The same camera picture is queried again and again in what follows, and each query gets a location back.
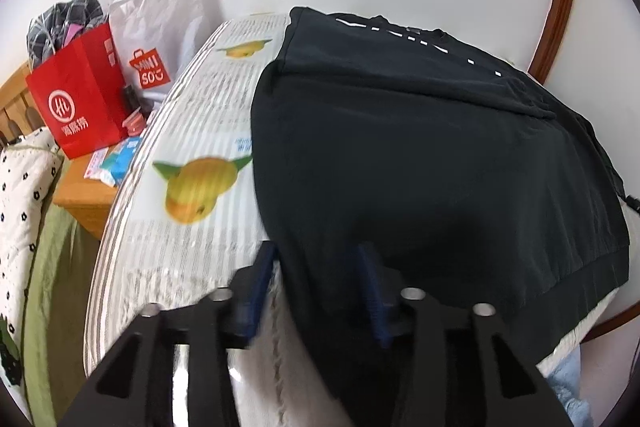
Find green bed sheet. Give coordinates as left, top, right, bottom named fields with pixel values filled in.
left=22, top=202, right=104, bottom=427

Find pink and white packet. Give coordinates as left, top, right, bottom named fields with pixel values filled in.
left=84, top=149, right=114, bottom=180

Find black sweatshirt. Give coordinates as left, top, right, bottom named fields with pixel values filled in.
left=250, top=6, right=633, bottom=427

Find white paper bag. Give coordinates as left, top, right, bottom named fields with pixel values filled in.
left=108, top=0, right=221, bottom=96

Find grey plaid cloth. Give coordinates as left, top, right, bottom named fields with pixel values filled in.
left=27, top=0, right=109, bottom=70

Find red paper bag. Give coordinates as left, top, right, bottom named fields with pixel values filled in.
left=26, top=23, right=130, bottom=160

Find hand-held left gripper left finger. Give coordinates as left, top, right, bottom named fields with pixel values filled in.
left=57, top=241, right=279, bottom=427

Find blue snack packet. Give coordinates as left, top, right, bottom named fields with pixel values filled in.
left=100, top=137, right=144, bottom=186

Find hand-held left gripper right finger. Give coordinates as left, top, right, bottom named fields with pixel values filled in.
left=356, top=244, right=574, bottom=427

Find white dotted quilt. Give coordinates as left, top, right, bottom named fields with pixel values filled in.
left=0, top=127, right=66, bottom=388

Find light blue cloth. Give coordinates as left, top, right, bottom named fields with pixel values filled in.
left=545, top=347, right=597, bottom=427

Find wooden nightstand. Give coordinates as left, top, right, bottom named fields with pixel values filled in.
left=52, top=127, right=137, bottom=241

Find wooden headboard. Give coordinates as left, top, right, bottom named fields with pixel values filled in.
left=0, top=59, right=51, bottom=148

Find fruit print lace tablecloth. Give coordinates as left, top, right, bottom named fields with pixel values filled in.
left=84, top=13, right=623, bottom=427

